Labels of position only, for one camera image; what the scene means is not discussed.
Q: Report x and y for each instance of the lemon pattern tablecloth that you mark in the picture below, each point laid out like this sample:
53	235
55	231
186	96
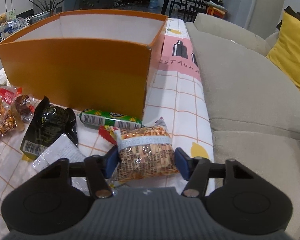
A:
176	95

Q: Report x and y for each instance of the black snack packet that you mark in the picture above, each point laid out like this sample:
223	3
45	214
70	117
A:
49	122

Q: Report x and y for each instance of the beige sofa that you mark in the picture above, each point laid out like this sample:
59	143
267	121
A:
253	107

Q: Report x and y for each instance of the black dining table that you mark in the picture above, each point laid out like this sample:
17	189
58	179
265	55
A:
189	8

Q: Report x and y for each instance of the brown nut snack packet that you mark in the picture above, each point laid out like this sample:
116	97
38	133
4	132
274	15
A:
10	119

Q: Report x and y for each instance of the yellow cushion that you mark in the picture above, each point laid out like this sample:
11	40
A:
285	54

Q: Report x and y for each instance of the red braised meat packet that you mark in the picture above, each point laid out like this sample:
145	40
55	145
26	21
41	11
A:
11	96

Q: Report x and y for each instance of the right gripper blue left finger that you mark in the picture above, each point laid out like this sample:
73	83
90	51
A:
98	169

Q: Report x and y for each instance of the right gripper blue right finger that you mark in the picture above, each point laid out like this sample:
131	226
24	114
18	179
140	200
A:
195	171

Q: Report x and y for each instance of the white clear snack packet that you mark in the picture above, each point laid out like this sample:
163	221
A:
62	148

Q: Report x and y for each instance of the blue water jug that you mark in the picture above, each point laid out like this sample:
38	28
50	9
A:
153	4

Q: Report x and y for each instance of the orange cardboard box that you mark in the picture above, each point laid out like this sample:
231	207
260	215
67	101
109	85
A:
97	59

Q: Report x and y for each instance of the green sausage snack tube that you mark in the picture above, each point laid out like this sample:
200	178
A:
97	118

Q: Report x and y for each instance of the teddy bear calendar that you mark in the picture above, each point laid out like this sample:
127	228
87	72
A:
5	19

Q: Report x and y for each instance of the orange stool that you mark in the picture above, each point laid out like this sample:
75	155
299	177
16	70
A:
214	11

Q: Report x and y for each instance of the potted plant grey pot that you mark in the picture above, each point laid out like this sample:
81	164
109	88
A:
47	9

